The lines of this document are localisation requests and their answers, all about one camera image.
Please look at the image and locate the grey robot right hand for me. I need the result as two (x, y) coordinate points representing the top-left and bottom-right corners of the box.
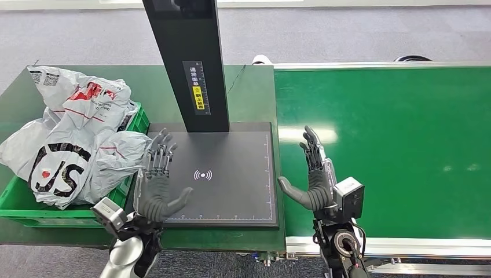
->
(277, 126), (338, 213)

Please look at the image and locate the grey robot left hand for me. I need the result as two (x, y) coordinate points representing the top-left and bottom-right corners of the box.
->
(133, 128), (194, 224)

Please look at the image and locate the large grey mailer package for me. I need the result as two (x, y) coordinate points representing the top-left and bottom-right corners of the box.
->
(0, 65), (133, 211)

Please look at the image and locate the crumpled grey mailer package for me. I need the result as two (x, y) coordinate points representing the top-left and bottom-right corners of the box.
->
(82, 130), (152, 205)

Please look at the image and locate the black weighing scale platform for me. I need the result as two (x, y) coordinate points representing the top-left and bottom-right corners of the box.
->
(130, 122), (280, 230)

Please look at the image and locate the green plastic basket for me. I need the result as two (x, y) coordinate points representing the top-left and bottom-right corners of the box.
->
(0, 101), (151, 229)

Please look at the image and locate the dark green table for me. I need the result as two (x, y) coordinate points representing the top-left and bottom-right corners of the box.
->
(0, 64), (287, 253)

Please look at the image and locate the black curved object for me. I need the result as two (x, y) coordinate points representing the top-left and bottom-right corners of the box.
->
(394, 54), (433, 62)

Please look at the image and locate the black scale column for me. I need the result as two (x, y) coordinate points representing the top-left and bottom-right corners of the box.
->
(142, 0), (231, 134)

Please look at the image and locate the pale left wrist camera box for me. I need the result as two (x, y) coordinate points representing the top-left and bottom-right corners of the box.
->
(90, 197), (128, 240)

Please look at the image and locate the thin black table cable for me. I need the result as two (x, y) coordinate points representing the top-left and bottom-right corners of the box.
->
(225, 64), (246, 96)

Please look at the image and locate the aluminium conveyor frame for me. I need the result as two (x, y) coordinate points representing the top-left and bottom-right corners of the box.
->
(272, 60), (491, 275)

